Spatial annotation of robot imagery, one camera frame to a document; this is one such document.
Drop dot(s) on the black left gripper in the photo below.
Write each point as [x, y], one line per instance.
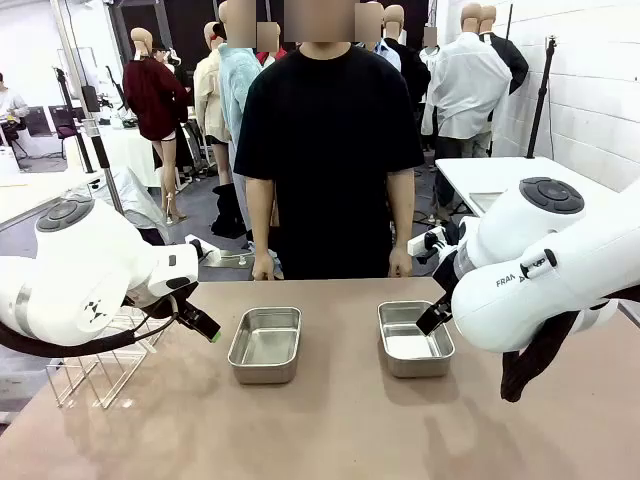
[160, 300]

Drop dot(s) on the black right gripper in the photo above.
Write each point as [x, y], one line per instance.
[447, 272]

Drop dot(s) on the rectangular steel container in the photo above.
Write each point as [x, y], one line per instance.
[420, 367]
[265, 372]

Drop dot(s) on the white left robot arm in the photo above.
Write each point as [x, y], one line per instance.
[75, 260]

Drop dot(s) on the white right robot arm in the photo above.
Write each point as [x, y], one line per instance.
[525, 300]

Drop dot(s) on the person's left forearm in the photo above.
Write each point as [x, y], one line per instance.
[401, 210]

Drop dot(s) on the person's right forearm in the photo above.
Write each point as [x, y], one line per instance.
[260, 215]

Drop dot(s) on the person's left hand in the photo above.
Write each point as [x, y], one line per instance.
[401, 262]

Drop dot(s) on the person's right hand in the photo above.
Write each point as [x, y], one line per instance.
[263, 265]

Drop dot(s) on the grey cloth cover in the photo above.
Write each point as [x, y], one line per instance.
[135, 200]

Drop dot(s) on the person in black t-shirt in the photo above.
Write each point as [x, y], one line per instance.
[325, 150]

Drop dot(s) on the white desk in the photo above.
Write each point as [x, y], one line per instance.
[40, 195]

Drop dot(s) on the silver metal pole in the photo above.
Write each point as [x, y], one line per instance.
[97, 140]

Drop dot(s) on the mannequin in dark red dress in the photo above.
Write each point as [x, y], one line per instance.
[152, 100]

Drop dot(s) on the mannequin in white shirt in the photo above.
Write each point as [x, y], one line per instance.
[465, 90]

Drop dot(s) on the mannequin in light blue shirt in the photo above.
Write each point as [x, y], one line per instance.
[235, 90]

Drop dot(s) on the mannequin in dark clothes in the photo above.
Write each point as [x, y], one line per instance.
[415, 75]

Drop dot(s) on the black tripod stand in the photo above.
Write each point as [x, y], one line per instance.
[542, 100]

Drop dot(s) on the mannequin in black jacket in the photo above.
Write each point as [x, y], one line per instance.
[515, 65]

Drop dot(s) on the seated person in white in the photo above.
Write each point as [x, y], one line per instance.
[10, 102]

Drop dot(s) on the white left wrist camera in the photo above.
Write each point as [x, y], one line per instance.
[175, 267]

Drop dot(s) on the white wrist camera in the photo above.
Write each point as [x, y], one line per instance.
[175, 267]
[425, 241]

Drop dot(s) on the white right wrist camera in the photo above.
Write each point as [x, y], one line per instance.
[425, 241]

